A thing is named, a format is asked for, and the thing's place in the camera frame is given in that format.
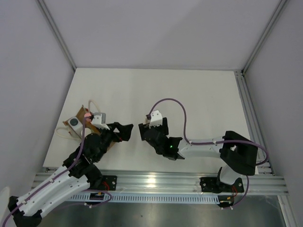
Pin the white bottle grey cap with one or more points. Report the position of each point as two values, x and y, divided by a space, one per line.
75 127

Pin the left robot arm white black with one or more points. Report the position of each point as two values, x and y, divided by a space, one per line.
77 173

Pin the right aluminium frame post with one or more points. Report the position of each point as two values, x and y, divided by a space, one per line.
274 18

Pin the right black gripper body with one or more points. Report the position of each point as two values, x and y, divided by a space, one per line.
164 128

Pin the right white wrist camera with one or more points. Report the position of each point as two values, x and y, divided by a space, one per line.
154 119

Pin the white slotted cable duct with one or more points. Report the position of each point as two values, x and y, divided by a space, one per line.
94 197

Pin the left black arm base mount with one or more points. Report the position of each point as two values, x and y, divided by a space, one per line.
106 182

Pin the left aluminium frame post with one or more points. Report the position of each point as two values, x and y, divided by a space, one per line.
56 32

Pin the aluminium frame post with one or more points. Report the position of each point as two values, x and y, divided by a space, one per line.
274 18
56 32

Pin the aluminium mounting rail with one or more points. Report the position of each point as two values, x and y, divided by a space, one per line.
187 183

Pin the pink cap amber bottle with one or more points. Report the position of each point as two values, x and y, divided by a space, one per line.
88 117

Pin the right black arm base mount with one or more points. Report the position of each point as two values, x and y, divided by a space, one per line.
213 185

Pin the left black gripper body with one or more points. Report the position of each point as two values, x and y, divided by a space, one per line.
107 136

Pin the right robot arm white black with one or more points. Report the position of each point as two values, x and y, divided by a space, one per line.
237 152

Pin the right side aluminium rail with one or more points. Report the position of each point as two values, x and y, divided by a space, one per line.
253 124

